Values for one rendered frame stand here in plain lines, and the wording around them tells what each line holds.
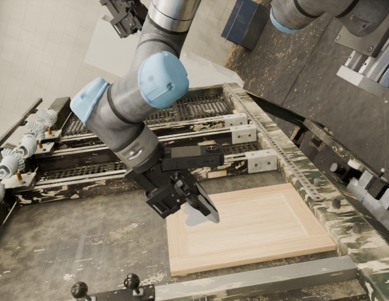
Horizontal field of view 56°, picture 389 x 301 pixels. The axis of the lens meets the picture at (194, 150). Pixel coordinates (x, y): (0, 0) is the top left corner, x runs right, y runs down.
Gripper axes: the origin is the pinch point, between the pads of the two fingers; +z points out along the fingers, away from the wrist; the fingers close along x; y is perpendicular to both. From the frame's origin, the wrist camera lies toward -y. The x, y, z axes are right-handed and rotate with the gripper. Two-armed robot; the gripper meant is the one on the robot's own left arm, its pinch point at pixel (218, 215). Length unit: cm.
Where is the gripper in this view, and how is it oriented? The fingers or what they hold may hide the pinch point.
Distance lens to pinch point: 74.6
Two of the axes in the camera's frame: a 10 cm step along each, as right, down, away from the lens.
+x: 0.9, 4.6, -8.8
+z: 6.0, 6.8, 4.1
